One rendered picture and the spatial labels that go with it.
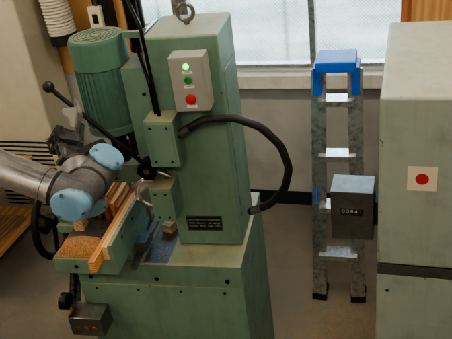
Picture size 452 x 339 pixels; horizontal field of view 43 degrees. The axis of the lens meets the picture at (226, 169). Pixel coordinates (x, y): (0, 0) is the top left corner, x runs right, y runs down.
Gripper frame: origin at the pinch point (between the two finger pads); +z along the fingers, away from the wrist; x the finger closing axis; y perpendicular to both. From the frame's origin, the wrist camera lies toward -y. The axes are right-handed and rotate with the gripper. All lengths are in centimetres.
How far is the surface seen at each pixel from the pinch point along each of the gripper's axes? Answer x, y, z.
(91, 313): 52, -23, -39
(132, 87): -18.7, -12.0, -3.3
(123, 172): 12.5, -24.1, -9.0
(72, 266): 32.4, -8.2, -33.1
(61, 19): 50, -54, 135
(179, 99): -30.0, -15.5, -19.5
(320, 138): -12, -113, 1
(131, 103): -13.7, -14.0, -5.0
